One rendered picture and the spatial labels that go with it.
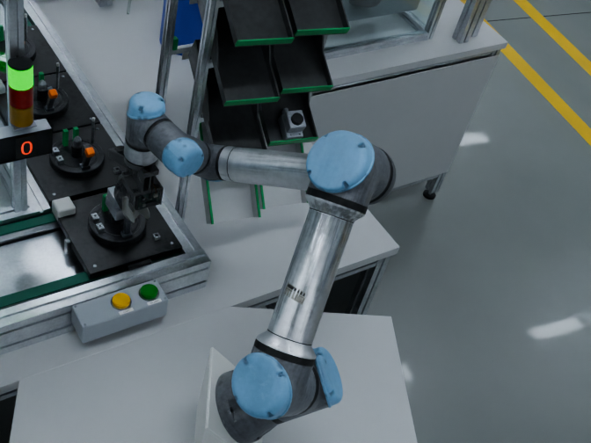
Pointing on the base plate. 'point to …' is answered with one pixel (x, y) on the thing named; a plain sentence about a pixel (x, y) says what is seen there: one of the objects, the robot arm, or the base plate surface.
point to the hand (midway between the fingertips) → (130, 214)
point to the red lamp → (19, 100)
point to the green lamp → (20, 79)
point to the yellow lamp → (22, 117)
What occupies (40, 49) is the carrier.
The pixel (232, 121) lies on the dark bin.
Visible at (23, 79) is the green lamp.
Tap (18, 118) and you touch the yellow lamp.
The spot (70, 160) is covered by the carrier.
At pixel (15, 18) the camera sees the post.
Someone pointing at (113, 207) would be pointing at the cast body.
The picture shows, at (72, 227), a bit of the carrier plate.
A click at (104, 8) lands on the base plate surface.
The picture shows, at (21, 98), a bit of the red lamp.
